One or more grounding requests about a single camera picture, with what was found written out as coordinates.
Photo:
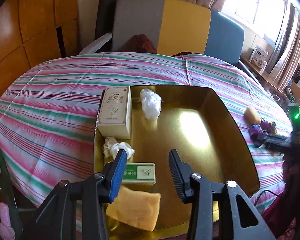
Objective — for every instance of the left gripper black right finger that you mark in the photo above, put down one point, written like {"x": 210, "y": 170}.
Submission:
{"x": 181, "y": 173}

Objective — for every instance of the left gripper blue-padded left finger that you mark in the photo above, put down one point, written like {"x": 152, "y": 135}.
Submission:
{"x": 116, "y": 173}

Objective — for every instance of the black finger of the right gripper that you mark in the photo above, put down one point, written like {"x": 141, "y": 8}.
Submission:
{"x": 273, "y": 141}

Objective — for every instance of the clear plastic bag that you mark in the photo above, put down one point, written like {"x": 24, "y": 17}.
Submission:
{"x": 151, "y": 104}

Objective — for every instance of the yellow knitted sock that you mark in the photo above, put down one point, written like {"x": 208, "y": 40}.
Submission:
{"x": 272, "y": 128}

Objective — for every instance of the green and white small box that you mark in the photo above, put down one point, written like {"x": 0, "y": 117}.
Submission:
{"x": 139, "y": 173}

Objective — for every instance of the crumpled white tissue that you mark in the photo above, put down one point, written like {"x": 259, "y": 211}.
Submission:
{"x": 111, "y": 147}

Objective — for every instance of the purple foil wrapper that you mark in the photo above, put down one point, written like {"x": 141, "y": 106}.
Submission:
{"x": 258, "y": 132}

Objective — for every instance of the thick yellow sponge block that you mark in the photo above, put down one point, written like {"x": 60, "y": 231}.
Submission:
{"x": 251, "y": 116}

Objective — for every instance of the cream medicine box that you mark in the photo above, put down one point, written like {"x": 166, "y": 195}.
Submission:
{"x": 115, "y": 113}

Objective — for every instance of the flat yellow sponge cloth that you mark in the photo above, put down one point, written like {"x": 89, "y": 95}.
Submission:
{"x": 138, "y": 209}

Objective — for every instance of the wooden side desk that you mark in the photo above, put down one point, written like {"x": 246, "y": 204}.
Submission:
{"x": 261, "y": 76}

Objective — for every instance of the gold metal tray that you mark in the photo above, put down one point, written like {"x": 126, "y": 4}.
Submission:
{"x": 196, "y": 123}

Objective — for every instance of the white carton on desk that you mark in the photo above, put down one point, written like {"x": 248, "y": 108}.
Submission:
{"x": 258, "y": 56}

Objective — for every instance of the striped bed sheet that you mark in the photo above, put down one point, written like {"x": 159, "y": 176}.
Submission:
{"x": 48, "y": 114}

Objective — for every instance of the dark red cloth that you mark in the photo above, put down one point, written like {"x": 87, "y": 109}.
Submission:
{"x": 139, "y": 44}

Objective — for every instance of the grey yellow blue headboard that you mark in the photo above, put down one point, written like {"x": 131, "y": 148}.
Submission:
{"x": 176, "y": 26}

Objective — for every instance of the pink striped curtain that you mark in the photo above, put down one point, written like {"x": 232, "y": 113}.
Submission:
{"x": 277, "y": 22}

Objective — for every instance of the wooden wardrobe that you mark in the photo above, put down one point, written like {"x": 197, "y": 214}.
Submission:
{"x": 34, "y": 31}

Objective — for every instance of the black rolled mat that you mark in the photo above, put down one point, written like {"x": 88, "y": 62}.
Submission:
{"x": 104, "y": 24}

